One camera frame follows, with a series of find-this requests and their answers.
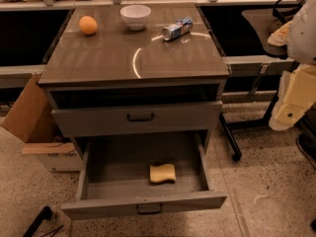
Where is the white bowl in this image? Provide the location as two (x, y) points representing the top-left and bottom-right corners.
(119, 4), (151, 31)

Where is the brown cardboard box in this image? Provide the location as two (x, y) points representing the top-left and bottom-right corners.
(2, 74), (57, 143)

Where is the closed grey upper drawer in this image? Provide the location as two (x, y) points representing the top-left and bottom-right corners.
(52, 101), (222, 137)

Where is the grey drawer cabinet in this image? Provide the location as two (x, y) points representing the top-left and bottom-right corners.
(39, 4), (229, 153)

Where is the black tool on floor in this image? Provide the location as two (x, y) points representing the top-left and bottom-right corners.
(23, 206), (52, 237)

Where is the orange fruit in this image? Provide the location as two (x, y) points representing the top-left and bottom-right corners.
(79, 16), (98, 36)

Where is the white printed cardboard box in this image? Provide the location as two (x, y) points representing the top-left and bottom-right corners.
(22, 142), (82, 172)

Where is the black drawer handle lower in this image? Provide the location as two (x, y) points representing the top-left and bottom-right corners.
(136, 203), (163, 215)

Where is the crushed blue soda can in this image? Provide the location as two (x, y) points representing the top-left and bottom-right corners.
(162, 17), (194, 41)

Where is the black drawer handle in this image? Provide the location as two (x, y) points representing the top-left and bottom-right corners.
(136, 203), (163, 215)
(126, 113), (155, 122)

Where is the black drawer handle upper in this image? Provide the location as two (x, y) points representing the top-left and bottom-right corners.
(126, 113), (155, 122)

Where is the black side table stand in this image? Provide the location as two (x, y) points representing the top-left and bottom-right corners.
(218, 7), (305, 162)

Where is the open grey lower drawer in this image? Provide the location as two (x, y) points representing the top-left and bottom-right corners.
(61, 131), (227, 220)

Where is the yellow sponge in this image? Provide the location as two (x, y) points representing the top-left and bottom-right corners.
(149, 164), (176, 184)

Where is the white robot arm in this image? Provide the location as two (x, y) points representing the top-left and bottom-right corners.
(268, 0), (316, 131)

